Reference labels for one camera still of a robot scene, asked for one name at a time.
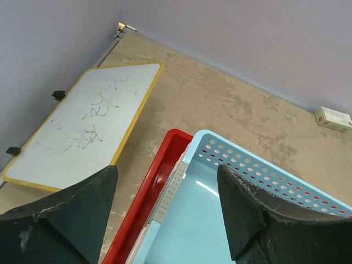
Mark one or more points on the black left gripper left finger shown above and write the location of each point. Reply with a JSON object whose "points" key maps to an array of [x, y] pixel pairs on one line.
{"points": [[67, 226]]}

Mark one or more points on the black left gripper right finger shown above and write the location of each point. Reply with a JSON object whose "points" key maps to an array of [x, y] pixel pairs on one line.
{"points": [[262, 227]]}

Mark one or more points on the light blue perforated basket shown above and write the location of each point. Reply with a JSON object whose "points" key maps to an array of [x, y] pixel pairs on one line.
{"points": [[187, 224]]}

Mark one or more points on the pink perforated basket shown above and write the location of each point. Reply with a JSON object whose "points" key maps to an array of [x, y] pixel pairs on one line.
{"points": [[138, 244]]}

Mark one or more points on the yellow framed whiteboard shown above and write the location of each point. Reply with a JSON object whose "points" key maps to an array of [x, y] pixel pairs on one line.
{"points": [[87, 130]]}

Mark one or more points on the red plastic tray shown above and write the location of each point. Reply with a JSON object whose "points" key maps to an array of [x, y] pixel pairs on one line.
{"points": [[173, 145]]}

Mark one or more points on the small white green box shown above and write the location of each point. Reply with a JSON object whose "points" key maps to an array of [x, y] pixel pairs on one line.
{"points": [[332, 119]]}

